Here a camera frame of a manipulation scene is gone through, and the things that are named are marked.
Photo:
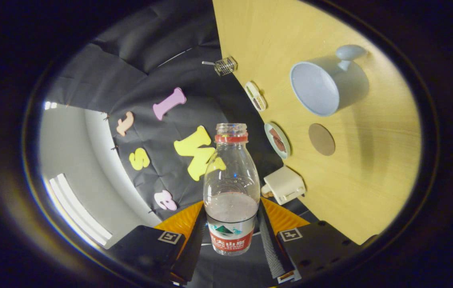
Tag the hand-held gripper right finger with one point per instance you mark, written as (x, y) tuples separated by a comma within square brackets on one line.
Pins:
[(268, 248)]

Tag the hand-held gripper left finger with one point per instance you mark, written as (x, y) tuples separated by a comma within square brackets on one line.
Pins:
[(194, 252)]

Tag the clear plastic juice bottle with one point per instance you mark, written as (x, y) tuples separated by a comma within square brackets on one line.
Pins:
[(230, 208)]

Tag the round brown coaster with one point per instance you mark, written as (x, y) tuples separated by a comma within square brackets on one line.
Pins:
[(322, 139)]

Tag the white cup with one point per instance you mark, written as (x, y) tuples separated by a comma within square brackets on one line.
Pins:
[(350, 88)]

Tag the bread slice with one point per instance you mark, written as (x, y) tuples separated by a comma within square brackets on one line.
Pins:
[(266, 191)]

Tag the white toaster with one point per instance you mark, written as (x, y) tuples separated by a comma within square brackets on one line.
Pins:
[(286, 186)]

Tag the round pale green plate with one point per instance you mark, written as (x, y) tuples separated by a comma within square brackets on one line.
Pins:
[(286, 152)]

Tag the brown meat slice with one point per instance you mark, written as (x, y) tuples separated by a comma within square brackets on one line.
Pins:
[(280, 144), (274, 134)]

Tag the wooden table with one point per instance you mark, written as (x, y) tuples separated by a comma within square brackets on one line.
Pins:
[(370, 180)]

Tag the long ceiling light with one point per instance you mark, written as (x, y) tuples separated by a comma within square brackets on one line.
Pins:
[(78, 212)]

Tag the divided white condiment dish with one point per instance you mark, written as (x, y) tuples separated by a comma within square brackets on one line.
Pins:
[(255, 96)]

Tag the small ceiling light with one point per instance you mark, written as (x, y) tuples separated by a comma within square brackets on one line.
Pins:
[(49, 105)]

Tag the black backdrop cloth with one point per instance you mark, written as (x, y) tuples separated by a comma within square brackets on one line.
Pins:
[(150, 40)]

